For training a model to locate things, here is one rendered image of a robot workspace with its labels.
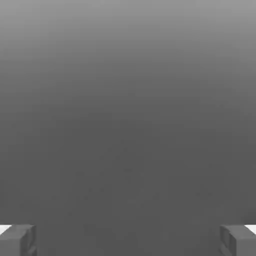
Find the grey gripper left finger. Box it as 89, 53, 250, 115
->
0, 224, 38, 256

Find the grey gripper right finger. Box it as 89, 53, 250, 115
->
219, 224, 256, 256

